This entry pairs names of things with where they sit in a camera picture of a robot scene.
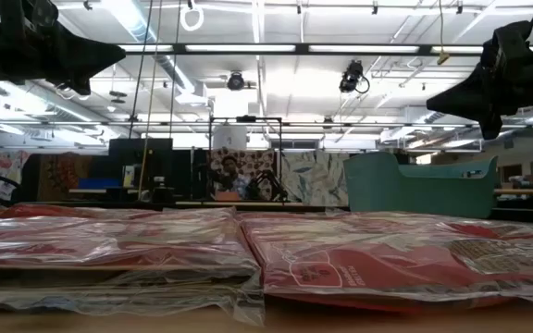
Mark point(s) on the brown circle patterned cloth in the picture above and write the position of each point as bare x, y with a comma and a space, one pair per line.
259, 162

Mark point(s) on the wooden workbench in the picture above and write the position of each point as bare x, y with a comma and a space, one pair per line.
525, 191

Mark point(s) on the black metal frame stand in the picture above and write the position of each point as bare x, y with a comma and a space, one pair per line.
246, 119

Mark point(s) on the blue box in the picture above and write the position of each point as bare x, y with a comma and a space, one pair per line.
97, 183

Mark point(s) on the leaf patterned cloth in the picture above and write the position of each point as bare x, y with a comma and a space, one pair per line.
313, 178

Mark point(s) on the person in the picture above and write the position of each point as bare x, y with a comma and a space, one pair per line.
231, 178

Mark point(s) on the small black robot arm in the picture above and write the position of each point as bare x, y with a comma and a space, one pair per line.
271, 185

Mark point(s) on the white cylinder tank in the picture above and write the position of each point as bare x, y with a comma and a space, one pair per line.
229, 138

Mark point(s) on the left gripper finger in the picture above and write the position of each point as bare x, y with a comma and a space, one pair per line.
79, 82
86, 53

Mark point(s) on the black ceiling camera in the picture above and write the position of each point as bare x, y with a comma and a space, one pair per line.
350, 77

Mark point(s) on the dark brown patterned cloth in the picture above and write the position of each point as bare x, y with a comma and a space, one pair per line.
63, 173

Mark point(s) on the silver ventilation duct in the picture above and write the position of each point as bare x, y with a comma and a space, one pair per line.
169, 69

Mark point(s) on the teal plastic basket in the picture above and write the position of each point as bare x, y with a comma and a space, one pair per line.
387, 189

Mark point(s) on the black ceiling spotlight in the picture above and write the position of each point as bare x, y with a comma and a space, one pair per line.
235, 82

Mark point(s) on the pink floral cloth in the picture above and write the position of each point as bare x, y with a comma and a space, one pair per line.
3, 166

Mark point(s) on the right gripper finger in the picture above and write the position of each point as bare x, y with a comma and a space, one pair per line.
470, 97
492, 127

